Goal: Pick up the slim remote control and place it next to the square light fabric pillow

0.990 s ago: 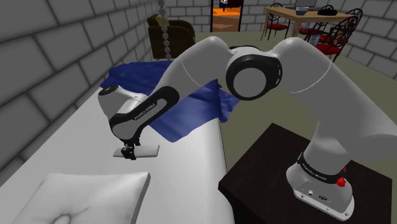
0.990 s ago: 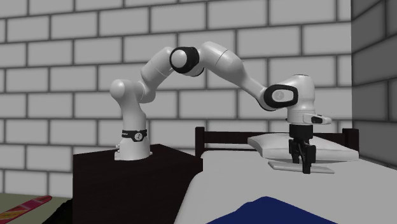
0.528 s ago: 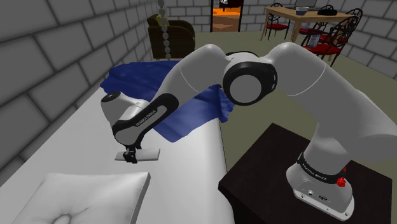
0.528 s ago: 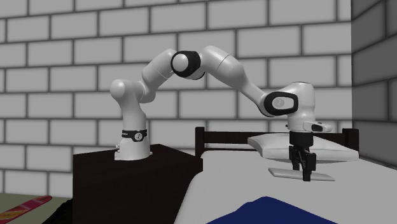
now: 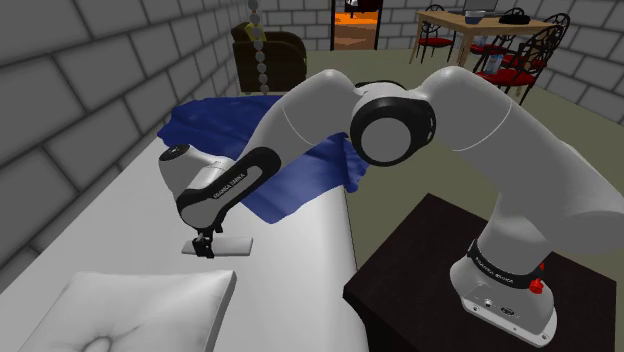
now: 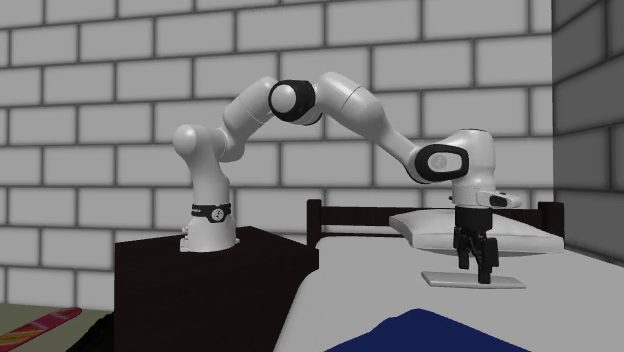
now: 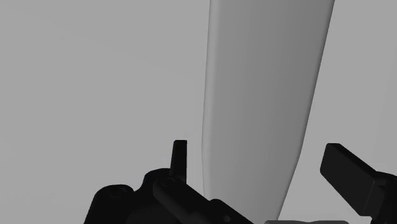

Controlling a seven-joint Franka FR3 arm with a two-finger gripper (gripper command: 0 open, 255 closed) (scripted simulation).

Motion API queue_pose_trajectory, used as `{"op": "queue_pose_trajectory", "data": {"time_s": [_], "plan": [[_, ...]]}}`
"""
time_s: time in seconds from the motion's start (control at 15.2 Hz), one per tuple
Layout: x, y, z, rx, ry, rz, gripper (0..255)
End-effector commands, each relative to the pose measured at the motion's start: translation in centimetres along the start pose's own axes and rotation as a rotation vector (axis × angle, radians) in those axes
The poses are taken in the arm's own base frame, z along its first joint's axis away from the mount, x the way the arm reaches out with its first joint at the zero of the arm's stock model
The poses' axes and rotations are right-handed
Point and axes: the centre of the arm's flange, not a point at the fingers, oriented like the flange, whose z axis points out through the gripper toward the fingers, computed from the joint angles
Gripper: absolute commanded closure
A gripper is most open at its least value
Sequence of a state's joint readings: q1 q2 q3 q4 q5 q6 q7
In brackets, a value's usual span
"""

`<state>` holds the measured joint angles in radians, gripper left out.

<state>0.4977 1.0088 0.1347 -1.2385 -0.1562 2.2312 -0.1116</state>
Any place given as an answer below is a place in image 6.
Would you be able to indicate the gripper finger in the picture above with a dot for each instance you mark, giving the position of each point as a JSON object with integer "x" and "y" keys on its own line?
{"x": 463, "y": 252}
{"x": 487, "y": 261}

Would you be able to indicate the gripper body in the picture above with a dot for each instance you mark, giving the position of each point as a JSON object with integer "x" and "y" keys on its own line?
{"x": 473, "y": 218}

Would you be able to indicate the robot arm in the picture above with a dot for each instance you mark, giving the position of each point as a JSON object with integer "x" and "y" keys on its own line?
{"x": 360, "y": 109}

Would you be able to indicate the flat white tablet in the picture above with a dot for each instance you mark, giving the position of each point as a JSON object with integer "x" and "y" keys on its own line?
{"x": 453, "y": 279}

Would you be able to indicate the white pillow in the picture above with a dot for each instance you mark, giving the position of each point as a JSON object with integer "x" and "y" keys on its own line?
{"x": 516, "y": 234}

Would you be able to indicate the dark blue blanket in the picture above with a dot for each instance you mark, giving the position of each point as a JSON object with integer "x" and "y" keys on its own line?
{"x": 429, "y": 334}

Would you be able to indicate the bed with dark headboard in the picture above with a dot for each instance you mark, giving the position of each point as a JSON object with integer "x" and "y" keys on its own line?
{"x": 380, "y": 292}

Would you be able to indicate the dark robot stand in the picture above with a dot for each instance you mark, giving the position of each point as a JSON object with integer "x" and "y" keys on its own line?
{"x": 204, "y": 297}

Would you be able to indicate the red flat board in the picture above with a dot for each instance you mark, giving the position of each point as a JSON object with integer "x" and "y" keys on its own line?
{"x": 36, "y": 327}

